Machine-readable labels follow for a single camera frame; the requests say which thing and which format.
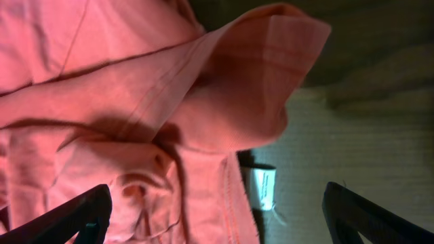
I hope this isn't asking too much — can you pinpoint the red graphic t-shirt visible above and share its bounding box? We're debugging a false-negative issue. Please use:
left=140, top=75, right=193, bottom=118
left=1, top=0, right=331, bottom=243

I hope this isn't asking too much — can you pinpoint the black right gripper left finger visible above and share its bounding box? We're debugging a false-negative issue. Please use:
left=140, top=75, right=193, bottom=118
left=1, top=184, right=113, bottom=244

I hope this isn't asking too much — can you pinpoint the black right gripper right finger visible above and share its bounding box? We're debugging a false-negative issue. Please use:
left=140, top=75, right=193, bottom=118
left=322, top=182, right=433, bottom=244

